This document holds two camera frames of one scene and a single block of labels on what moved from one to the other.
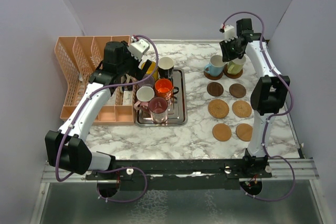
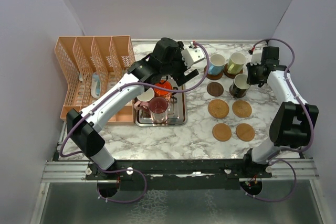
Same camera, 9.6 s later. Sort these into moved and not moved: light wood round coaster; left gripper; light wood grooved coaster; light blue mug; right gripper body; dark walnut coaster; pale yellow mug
Moved: right gripper body; left gripper; light blue mug
Not moved: pale yellow mug; dark walnut coaster; light wood round coaster; light wood grooved coaster
